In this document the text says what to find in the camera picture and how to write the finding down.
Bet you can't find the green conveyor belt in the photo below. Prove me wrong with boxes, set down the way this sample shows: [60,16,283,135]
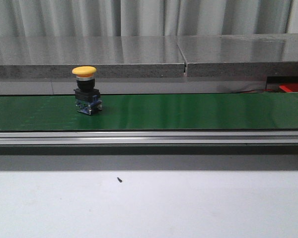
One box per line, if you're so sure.
[0,93,298,131]

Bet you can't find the red plastic tray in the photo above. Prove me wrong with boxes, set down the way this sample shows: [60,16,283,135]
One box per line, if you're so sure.
[279,83,298,93]

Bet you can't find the white pleated curtain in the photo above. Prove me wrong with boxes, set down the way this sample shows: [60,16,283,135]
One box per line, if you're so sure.
[0,0,298,37]

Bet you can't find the grey stone counter slab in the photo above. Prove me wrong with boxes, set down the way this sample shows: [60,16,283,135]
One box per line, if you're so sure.
[0,36,185,79]
[177,33,298,77]

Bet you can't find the grey stone counter slab right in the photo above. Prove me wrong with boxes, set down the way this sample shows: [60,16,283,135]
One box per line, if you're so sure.
[177,33,298,77]

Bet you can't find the aluminium conveyor frame rail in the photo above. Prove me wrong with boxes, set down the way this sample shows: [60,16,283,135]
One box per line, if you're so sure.
[0,130,298,171]

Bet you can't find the grey stone counter slab left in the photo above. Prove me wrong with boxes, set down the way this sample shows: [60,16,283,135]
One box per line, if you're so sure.
[0,36,185,79]

